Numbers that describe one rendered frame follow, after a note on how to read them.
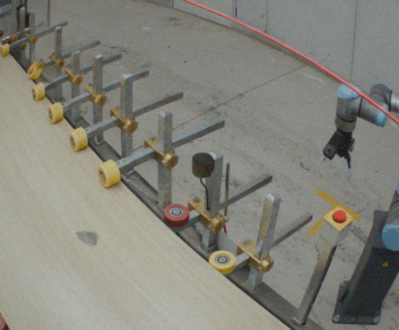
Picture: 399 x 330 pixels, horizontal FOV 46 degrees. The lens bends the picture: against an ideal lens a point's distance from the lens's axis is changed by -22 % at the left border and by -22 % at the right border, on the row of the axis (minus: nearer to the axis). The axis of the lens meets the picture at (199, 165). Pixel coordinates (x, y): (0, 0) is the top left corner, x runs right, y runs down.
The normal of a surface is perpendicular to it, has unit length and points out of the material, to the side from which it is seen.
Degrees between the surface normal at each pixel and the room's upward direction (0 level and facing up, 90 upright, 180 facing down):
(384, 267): 90
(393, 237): 94
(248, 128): 0
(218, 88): 0
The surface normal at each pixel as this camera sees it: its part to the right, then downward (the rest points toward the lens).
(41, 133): 0.04, -0.78
